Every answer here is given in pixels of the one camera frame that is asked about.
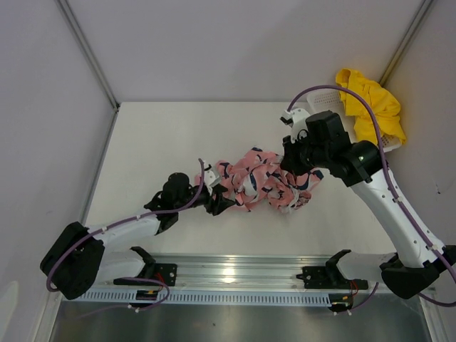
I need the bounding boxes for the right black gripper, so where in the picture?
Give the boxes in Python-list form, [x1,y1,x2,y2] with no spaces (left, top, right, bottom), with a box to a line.
[282,130,331,177]

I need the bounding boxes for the right aluminium corner post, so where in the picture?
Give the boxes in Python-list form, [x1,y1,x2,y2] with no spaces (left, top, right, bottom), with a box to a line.
[378,0,437,87]

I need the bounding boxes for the yellow shorts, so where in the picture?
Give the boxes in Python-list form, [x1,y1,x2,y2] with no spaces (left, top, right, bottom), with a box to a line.
[336,68,407,144]

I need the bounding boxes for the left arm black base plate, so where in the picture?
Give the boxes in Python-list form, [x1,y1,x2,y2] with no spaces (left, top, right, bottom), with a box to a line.
[142,263,177,287]

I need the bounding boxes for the white perforated plastic basket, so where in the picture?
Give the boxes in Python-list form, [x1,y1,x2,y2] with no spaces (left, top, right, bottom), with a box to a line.
[306,89,402,152]

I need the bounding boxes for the aluminium mounting rail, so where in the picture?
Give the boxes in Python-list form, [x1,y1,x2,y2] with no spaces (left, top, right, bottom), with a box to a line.
[155,254,328,292]

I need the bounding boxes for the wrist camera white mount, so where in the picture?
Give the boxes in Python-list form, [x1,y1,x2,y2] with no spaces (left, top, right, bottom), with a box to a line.
[203,167,222,190]
[280,108,311,143]

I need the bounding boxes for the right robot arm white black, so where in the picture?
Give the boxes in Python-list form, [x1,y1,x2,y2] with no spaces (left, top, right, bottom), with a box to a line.
[280,108,455,299]

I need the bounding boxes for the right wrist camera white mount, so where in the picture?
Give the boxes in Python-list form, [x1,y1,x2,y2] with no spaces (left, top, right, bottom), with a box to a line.
[280,108,311,143]

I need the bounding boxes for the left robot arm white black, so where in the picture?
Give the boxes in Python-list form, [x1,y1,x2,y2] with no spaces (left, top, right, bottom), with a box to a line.
[40,171,236,300]

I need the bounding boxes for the aluminium corner post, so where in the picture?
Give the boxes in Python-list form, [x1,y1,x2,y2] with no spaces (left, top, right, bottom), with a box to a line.
[55,0,120,110]
[378,0,437,87]

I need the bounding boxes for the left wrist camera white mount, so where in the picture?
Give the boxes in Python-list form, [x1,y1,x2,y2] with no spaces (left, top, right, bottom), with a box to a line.
[203,167,222,190]

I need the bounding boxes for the white slotted cable duct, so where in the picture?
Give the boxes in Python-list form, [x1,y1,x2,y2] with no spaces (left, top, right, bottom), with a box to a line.
[74,289,331,307]

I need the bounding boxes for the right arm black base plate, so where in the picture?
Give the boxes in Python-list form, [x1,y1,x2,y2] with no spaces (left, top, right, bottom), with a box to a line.
[296,266,368,290]

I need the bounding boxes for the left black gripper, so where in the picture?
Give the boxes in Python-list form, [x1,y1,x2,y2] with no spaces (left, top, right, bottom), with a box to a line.
[175,184,235,216]

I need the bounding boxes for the left aluminium corner post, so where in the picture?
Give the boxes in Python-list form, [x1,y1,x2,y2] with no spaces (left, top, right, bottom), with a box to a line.
[55,0,120,110]

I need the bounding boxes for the pink whale print shorts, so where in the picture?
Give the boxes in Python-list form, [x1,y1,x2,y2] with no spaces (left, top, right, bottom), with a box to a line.
[213,147,323,214]

